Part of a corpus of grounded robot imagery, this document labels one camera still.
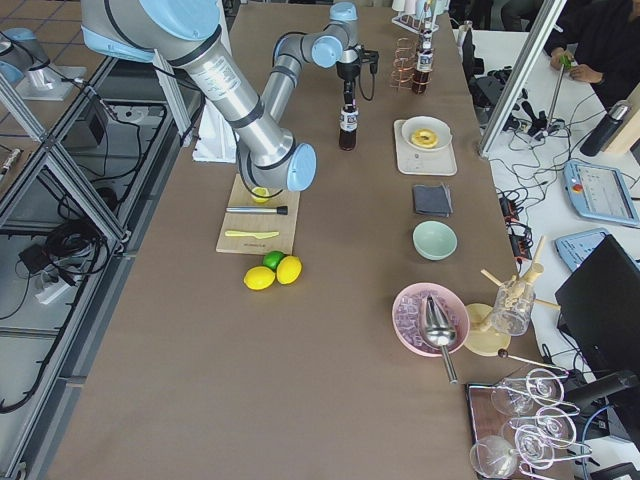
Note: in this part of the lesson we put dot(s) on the green bowl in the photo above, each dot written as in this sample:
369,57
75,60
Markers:
434,240

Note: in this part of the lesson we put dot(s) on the cream tray with bunny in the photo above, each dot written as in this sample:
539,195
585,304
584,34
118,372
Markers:
412,161

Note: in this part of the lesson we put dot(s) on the steel muddler black tip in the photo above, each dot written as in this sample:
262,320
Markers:
278,210

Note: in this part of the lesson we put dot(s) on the person in black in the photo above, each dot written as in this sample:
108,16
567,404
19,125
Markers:
603,39

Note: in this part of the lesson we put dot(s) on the tea bottle white cap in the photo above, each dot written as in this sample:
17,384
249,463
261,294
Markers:
348,124

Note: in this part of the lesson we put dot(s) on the pink bowl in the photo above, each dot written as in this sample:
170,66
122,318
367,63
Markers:
405,305

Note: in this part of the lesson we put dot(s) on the tea bottle rear right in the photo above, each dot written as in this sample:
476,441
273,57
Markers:
423,62

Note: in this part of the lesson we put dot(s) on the black water bottle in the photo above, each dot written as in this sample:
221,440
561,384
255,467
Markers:
605,129

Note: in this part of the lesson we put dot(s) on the clear ice cubes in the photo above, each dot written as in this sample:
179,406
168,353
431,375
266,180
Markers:
412,320

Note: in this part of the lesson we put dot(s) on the grey folded cloth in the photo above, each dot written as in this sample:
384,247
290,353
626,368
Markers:
432,200

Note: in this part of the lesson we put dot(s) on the black laptop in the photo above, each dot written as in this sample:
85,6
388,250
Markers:
600,308

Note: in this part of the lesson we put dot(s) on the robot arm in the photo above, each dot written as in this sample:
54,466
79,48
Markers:
337,45
188,34

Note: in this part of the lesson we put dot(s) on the copper wire bottle rack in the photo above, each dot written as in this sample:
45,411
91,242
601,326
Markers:
411,20

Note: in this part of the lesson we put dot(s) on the teach pendant tablet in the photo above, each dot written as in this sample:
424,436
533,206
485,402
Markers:
599,193

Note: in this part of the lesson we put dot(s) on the white round plate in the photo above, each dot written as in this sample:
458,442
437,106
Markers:
440,127

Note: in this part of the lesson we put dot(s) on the yellow lemon lower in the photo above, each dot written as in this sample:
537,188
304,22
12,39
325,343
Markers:
259,278

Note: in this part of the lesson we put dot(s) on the steel ice scoop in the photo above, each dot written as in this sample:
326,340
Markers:
439,333

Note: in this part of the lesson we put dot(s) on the aluminium frame post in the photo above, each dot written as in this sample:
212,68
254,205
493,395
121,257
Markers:
534,43

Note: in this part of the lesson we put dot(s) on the wine glass rack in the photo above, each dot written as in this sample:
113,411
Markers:
522,426

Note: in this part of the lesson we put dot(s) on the yellow lemon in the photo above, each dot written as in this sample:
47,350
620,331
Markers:
259,278
288,270

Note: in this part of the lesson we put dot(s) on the green lime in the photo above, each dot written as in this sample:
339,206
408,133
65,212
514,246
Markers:
272,259

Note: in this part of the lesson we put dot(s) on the yellow plastic knife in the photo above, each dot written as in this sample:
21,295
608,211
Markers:
260,235

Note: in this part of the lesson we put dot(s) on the wooden cup stand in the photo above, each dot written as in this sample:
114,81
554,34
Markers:
483,339

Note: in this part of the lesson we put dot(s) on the half lemon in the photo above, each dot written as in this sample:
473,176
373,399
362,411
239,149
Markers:
260,195

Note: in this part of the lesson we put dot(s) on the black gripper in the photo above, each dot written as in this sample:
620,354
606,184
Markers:
346,69

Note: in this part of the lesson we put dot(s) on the tea bottle rear left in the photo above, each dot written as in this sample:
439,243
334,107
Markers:
428,15

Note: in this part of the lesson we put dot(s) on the glazed ring donut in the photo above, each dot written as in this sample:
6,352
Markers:
424,138

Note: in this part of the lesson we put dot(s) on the glass on stand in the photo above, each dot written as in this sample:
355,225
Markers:
511,313

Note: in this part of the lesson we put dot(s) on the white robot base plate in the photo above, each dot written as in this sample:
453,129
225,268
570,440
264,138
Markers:
216,140

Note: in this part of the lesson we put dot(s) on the bamboo cutting board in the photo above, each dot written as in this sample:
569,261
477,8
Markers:
284,225

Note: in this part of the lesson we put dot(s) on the yellow lemon upper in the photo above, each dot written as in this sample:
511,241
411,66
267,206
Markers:
288,270

